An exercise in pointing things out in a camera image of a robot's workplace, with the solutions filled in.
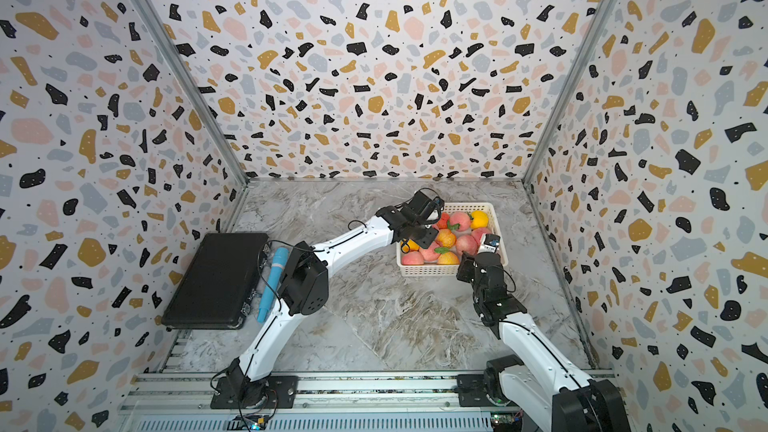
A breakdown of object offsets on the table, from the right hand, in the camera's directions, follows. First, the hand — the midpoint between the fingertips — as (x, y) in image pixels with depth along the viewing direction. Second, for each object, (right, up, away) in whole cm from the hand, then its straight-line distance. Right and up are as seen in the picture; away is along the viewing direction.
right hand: (469, 254), depth 86 cm
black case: (-72, -9, 0) cm, 73 cm away
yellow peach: (+7, +9, +17) cm, 21 cm away
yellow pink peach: (-5, +4, +11) cm, 13 cm away
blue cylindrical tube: (-59, -9, +5) cm, 60 cm away
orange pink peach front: (-5, -2, +8) cm, 10 cm away
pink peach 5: (-16, -2, +4) cm, 17 cm away
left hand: (-9, +6, +7) cm, 13 cm away
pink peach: (+1, +10, +17) cm, 20 cm away
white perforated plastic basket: (-4, -6, +6) cm, 9 cm away
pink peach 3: (-11, -1, +8) cm, 14 cm away
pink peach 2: (+6, +5, +13) cm, 16 cm away
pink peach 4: (+2, +2, +11) cm, 11 cm away
